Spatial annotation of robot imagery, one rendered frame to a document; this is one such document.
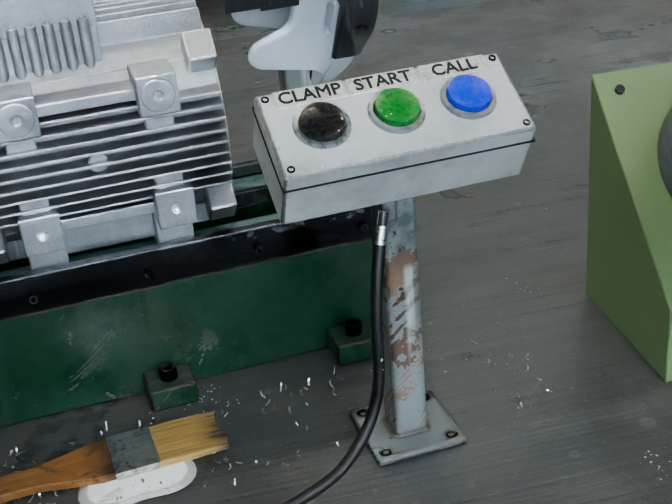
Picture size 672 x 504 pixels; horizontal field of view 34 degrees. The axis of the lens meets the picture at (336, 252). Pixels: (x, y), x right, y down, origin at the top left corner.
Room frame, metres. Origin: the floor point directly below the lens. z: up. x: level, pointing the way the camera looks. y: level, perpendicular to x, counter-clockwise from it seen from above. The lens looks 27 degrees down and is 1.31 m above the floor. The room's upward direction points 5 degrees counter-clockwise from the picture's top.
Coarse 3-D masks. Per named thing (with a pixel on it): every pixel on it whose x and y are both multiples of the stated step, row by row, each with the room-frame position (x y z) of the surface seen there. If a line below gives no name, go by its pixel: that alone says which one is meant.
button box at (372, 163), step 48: (288, 96) 0.66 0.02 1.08; (336, 96) 0.67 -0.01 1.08; (432, 96) 0.67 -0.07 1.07; (288, 144) 0.63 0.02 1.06; (336, 144) 0.63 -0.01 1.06; (384, 144) 0.63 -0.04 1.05; (432, 144) 0.64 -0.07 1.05; (480, 144) 0.64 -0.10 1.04; (528, 144) 0.66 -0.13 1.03; (288, 192) 0.61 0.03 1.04; (336, 192) 0.63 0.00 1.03; (384, 192) 0.64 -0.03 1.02; (432, 192) 0.66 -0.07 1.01
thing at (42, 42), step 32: (0, 0) 0.77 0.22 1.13; (32, 0) 0.78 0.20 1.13; (64, 0) 0.78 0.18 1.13; (0, 32) 0.77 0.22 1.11; (32, 32) 0.77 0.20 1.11; (64, 32) 0.78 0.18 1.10; (96, 32) 0.79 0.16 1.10; (0, 64) 0.76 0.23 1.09; (32, 64) 0.77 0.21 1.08; (64, 64) 0.78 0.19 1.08
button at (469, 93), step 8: (456, 80) 0.67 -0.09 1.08; (464, 80) 0.67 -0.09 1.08; (472, 80) 0.67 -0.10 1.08; (480, 80) 0.68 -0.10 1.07; (448, 88) 0.67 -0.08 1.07; (456, 88) 0.67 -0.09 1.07; (464, 88) 0.67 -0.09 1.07; (472, 88) 0.67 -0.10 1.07; (480, 88) 0.67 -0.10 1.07; (488, 88) 0.67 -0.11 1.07; (448, 96) 0.67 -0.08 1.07; (456, 96) 0.66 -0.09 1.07; (464, 96) 0.66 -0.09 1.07; (472, 96) 0.66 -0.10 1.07; (480, 96) 0.66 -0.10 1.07; (488, 96) 0.66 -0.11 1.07; (456, 104) 0.66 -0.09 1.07; (464, 104) 0.66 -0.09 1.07; (472, 104) 0.66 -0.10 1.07; (480, 104) 0.66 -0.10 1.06; (488, 104) 0.66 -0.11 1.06
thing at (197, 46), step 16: (192, 32) 0.79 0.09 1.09; (208, 32) 0.79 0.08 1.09; (192, 48) 0.78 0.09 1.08; (208, 48) 0.78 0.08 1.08; (192, 64) 0.78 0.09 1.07; (208, 64) 0.79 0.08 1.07; (208, 192) 0.79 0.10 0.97; (224, 192) 0.79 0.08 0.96; (208, 208) 0.79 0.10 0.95; (224, 208) 0.78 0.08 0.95; (0, 240) 0.74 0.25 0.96; (0, 256) 0.74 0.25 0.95
